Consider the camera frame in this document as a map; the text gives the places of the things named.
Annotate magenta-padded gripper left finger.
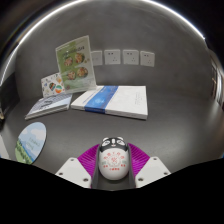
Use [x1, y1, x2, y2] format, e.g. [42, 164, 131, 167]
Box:
[54, 143, 101, 190]

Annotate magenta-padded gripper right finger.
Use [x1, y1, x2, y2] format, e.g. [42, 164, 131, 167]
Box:
[127, 142, 172, 189]

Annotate white panda-print computer mouse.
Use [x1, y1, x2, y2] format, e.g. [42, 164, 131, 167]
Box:
[97, 136, 131, 181]

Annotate round landscape-print mouse pad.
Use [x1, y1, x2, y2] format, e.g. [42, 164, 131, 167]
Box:
[14, 121, 48, 165]

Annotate grey striped book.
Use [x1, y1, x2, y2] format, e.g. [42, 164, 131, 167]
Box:
[24, 92, 74, 121]

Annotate white book with blue band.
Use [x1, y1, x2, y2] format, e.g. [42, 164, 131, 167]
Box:
[70, 85, 149, 121]

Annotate white card with colourful stickers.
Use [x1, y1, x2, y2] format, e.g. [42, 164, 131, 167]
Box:
[40, 72, 66, 99]

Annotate black flat screen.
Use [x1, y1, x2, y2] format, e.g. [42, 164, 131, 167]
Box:
[0, 71, 19, 118]

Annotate green standing menu sign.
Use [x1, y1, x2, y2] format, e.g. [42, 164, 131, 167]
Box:
[55, 35, 98, 95]

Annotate white wall socket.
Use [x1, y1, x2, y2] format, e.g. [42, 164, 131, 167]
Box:
[122, 49, 140, 66]
[139, 50, 156, 68]
[104, 49, 122, 66]

